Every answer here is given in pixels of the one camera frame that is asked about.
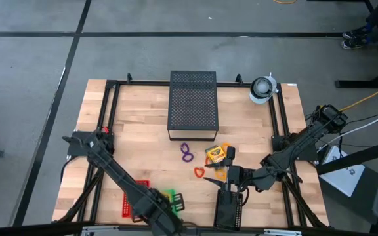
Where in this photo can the yellow spiral wrist coil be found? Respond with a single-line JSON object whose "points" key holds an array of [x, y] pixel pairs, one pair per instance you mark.
{"points": [[221, 178], [225, 143]]}

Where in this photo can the black crossbeam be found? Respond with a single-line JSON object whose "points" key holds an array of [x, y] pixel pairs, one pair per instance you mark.
{"points": [[28, 228]]}

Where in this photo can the black aluminium table frame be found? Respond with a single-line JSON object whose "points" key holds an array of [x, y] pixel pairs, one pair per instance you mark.
{"points": [[143, 82]]}

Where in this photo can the black desk leg frame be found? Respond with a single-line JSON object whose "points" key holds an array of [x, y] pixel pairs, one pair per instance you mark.
{"points": [[356, 84]]}

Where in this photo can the red spiral wrist coil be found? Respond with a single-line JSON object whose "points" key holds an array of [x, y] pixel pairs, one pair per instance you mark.
{"points": [[195, 172], [206, 161]]}

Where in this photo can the red plastic basket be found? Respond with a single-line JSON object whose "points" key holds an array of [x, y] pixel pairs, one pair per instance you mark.
{"points": [[126, 203]]}

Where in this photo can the white box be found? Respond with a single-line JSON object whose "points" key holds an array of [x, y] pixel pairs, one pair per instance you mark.
{"points": [[343, 177]]}

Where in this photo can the black mesh basket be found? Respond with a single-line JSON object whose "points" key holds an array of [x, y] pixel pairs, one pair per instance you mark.
{"points": [[228, 213]]}

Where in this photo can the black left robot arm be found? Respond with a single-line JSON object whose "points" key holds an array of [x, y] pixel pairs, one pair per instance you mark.
{"points": [[123, 180]]}

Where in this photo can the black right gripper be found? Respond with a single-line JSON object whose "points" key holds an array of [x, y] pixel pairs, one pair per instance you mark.
{"points": [[243, 178]]}

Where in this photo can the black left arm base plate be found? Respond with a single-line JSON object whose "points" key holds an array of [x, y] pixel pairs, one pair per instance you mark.
{"points": [[75, 149]]}

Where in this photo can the black perforated metal shelf riser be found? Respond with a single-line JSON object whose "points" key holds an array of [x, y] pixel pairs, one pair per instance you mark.
{"points": [[192, 108]]}

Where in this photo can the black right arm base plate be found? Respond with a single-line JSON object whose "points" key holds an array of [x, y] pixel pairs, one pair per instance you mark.
{"points": [[276, 141]]}

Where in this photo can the yellow green Crayola crayon box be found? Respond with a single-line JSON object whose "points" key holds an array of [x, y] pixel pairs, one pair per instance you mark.
{"points": [[215, 154]]}

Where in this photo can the green plastic basket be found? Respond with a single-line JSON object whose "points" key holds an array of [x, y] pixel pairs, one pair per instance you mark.
{"points": [[169, 193]]}

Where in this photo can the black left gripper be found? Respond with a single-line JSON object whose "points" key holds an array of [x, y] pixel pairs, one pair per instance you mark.
{"points": [[177, 202]]}

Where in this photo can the black desk beam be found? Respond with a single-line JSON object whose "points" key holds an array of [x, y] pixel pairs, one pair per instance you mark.
{"points": [[356, 157]]}

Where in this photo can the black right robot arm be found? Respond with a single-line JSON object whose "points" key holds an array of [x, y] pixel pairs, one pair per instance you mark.
{"points": [[307, 137]]}

